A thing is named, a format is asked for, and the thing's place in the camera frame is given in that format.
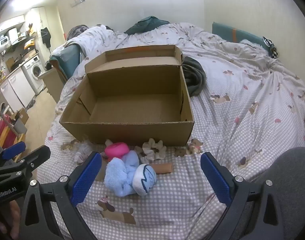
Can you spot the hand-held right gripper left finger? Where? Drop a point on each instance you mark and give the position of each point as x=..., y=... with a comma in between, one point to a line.
x=85, y=180

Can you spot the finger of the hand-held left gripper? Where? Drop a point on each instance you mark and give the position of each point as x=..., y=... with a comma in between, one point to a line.
x=37, y=156
x=13, y=150

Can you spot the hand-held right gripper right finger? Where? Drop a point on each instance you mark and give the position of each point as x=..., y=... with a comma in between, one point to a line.
x=216, y=180

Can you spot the white frilly scrunchie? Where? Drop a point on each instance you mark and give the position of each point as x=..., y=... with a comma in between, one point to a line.
x=83, y=150

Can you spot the light blue plush toy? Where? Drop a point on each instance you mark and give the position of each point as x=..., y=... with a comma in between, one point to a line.
x=117, y=175

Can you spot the pink rubber duck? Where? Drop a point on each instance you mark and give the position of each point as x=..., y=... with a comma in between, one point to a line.
x=115, y=150

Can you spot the brown cardboard tube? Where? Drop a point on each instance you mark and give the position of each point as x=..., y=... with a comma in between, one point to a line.
x=165, y=168

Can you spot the white plush toy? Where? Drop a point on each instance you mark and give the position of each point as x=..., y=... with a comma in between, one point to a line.
x=142, y=182

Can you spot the beige floral scrunchie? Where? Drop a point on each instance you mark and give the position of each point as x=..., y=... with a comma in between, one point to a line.
x=155, y=147

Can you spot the person's left hand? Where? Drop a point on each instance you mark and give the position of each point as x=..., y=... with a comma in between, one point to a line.
x=13, y=212

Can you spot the colourful wooden rack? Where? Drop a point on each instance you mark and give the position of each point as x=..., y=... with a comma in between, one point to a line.
x=5, y=132

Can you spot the grey bin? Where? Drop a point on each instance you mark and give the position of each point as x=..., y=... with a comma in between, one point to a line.
x=20, y=127

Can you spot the small cardboard box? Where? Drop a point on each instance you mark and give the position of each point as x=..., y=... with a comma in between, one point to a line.
x=21, y=116

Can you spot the white cabinet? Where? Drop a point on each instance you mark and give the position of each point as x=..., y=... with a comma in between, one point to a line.
x=15, y=90

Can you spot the beige side table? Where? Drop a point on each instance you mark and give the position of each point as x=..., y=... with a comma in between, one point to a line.
x=52, y=85

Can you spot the person's right trouser leg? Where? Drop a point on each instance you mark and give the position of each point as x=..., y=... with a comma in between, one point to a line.
x=292, y=180

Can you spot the white washing machine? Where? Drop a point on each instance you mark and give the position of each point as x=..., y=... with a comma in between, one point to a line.
x=35, y=71

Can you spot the printed checkered blanket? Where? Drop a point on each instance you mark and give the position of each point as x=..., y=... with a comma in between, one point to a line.
x=242, y=92

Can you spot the teal cushion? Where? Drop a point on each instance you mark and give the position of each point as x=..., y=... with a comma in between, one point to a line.
x=65, y=60

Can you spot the dark grey cloth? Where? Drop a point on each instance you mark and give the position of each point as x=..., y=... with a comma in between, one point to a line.
x=196, y=77

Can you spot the black hanging garment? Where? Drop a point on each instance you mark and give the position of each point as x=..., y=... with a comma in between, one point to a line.
x=46, y=38

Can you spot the grey patterned pillow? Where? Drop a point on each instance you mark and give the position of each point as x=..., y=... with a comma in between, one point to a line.
x=76, y=31

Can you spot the white fluffy cloth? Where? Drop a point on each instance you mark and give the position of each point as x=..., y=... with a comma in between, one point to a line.
x=252, y=44

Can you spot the black white checkered item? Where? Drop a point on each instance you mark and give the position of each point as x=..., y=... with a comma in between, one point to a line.
x=271, y=47

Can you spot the teal pillow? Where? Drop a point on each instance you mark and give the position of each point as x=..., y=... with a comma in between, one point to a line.
x=227, y=32

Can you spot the dark green cloth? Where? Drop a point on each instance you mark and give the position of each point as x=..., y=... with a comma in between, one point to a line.
x=145, y=25

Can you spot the cluttered wall shelf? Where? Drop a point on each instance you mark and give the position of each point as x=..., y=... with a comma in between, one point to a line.
x=15, y=40

